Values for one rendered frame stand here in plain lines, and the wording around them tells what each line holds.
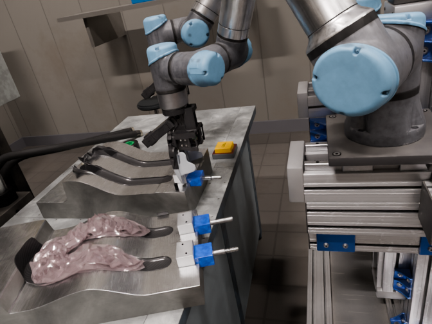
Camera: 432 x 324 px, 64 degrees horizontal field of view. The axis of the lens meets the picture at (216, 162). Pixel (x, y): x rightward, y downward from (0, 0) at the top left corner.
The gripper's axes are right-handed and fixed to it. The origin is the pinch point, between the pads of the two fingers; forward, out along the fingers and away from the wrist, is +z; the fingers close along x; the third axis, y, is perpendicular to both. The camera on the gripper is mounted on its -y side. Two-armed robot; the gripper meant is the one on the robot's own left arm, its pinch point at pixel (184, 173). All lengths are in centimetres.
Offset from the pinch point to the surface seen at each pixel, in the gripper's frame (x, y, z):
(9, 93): 37, -85, -20
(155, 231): -18.6, -2.7, 5.5
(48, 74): 233, -227, 11
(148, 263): -29.3, -0.3, 5.4
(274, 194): 122, 8, 91
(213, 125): 60, -7, 11
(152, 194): -6.9, -7.5, 2.3
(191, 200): -3.6, 2.1, 6.7
